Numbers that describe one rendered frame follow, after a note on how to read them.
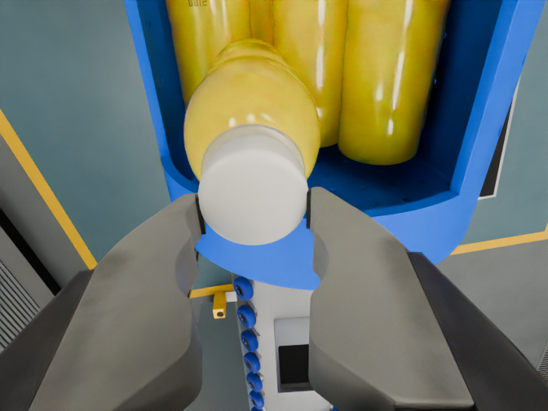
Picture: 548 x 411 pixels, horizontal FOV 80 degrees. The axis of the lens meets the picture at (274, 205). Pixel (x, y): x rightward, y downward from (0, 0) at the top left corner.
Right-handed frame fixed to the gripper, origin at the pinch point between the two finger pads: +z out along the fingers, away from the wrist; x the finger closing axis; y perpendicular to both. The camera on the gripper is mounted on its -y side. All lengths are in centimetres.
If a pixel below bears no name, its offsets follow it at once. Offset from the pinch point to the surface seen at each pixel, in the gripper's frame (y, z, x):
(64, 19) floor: -3, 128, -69
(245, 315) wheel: 44, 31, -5
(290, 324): 51, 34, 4
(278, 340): 51, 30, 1
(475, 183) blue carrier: 4.6, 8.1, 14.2
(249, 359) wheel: 58, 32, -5
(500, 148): 50, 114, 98
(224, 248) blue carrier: 8.5, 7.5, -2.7
